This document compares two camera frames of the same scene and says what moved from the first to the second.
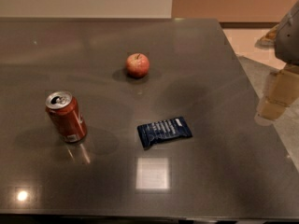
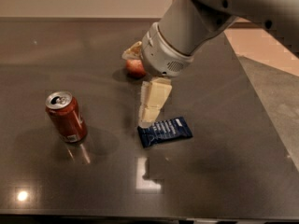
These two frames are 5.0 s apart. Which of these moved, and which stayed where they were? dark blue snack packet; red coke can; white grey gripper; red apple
Moved: white grey gripper
Stayed: red apple; dark blue snack packet; red coke can
